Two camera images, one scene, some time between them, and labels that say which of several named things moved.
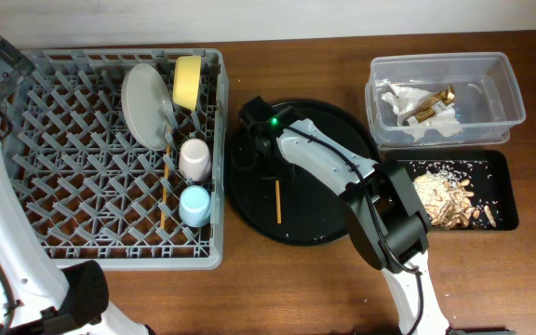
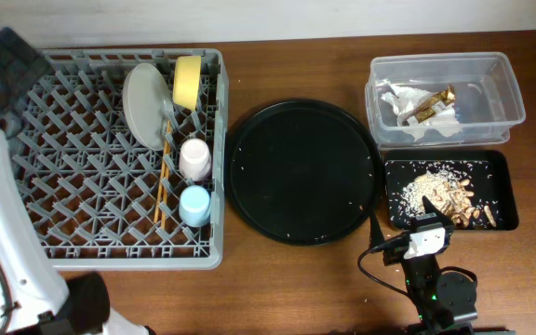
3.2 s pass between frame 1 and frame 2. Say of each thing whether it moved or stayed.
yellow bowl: stayed
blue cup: stayed
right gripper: moved
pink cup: stayed
